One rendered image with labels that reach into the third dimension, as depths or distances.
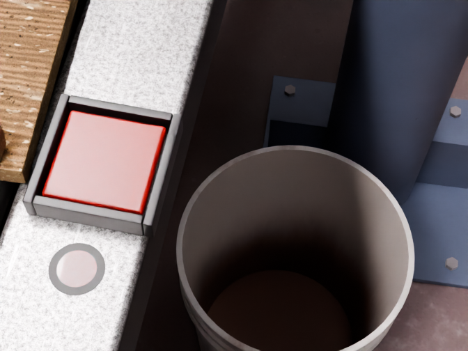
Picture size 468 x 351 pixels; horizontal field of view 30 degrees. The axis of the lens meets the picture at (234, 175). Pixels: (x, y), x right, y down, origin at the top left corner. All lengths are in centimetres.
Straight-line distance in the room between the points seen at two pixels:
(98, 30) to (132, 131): 9
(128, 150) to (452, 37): 69
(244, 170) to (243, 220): 14
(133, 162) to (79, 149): 3
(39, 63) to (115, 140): 7
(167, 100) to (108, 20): 8
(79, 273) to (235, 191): 73
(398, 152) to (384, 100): 14
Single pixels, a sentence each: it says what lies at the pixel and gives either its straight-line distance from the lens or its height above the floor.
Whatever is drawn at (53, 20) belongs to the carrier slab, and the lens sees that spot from 57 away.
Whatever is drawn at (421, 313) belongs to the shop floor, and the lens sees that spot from 150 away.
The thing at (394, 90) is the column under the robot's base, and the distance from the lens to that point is 122.
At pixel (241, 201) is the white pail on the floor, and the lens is 125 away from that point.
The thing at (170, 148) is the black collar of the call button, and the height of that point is 93.
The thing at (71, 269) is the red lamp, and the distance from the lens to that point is 50.
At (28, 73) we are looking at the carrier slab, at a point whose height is 94.
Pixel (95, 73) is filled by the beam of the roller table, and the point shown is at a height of 92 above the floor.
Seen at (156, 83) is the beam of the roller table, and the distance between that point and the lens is 56.
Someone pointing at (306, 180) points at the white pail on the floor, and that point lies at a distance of 123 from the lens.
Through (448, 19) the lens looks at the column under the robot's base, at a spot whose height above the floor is 54.
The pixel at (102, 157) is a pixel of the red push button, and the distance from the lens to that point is 52.
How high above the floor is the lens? 137
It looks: 61 degrees down
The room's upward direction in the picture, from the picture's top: 2 degrees clockwise
